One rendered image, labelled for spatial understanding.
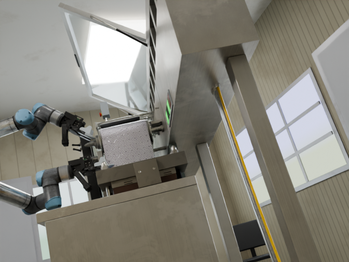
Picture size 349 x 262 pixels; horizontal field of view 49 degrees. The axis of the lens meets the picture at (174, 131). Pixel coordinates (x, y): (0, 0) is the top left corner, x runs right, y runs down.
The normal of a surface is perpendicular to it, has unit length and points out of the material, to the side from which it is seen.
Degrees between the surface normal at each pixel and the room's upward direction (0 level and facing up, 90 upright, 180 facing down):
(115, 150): 90
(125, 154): 90
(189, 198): 90
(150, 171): 90
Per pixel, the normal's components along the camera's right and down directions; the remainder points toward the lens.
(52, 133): 0.29, -0.38
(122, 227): 0.06, -0.34
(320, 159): -0.92, 0.13
